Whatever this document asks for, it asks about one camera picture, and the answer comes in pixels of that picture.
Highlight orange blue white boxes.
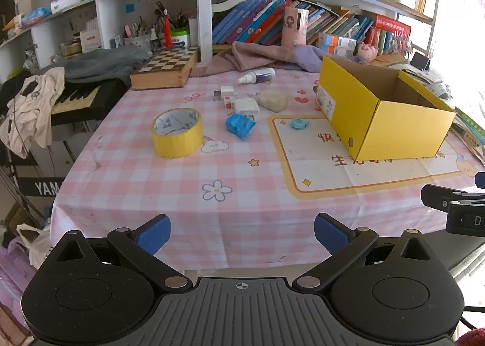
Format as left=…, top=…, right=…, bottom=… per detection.
left=316, top=32, right=357, bottom=59

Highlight pink cloth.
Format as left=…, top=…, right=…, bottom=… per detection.
left=189, top=41, right=323, bottom=77

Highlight pink pig toy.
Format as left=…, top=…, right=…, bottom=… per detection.
left=357, top=42, right=380, bottom=62

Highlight green-lid white jar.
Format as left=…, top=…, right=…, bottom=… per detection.
left=170, top=28, right=190, bottom=49

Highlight purple cloth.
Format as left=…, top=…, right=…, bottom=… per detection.
left=296, top=45, right=330, bottom=73

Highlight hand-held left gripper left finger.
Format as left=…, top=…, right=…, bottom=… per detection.
left=48, top=214, right=193, bottom=294

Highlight purple bag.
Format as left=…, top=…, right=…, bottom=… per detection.
left=0, top=238, right=38, bottom=331

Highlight blue cloth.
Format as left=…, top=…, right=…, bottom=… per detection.
left=225, top=113, right=255, bottom=139

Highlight blue tissue packet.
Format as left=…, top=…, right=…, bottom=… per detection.
left=22, top=8, right=52, bottom=26

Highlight white garment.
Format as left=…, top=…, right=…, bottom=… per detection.
left=0, top=66, right=66, bottom=159

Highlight large white charger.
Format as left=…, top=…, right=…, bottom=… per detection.
left=234, top=98, right=260, bottom=121

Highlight white bookshelf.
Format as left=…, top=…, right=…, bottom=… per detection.
left=0, top=0, right=442, bottom=77

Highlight grey cloth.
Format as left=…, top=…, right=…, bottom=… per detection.
left=45, top=46, right=154, bottom=83

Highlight black keyboard stand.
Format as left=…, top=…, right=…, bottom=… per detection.
left=11, top=156, right=69, bottom=199

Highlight row of leaning books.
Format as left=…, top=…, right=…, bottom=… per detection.
left=212, top=0, right=374, bottom=47

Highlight person's fuzzy clothing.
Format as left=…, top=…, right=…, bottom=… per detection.
left=457, top=327, right=485, bottom=346

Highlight cup of brushes and pens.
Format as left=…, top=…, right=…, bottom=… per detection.
left=123, top=1, right=190, bottom=51

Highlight yellow cardboard box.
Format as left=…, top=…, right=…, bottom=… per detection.
left=314, top=56, right=456, bottom=161

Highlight wooden chess board box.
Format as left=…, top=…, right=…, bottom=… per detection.
left=130, top=46, right=200, bottom=91

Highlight small spray bottle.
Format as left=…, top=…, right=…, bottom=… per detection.
left=237, top=68, right=276, bottom=85

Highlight pink phone-shaped box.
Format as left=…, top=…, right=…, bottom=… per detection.
left=281, top=7, right=309, bottom=49

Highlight black keyboard piano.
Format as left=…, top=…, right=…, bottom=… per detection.
left=0, top=73, right=129, bottom=127

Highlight white plastic bag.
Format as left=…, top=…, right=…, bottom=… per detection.
left=17, top=223, right=54, bottom=269

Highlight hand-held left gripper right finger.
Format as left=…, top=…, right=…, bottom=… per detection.
left=292, top=213, right=437, bottom=294

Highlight row of red books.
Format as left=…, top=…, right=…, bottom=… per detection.
left=366, top=14, right=412, bottom=56

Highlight yellow tape roll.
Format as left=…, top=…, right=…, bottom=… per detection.
left=151, top=107, right=204, bottom=159

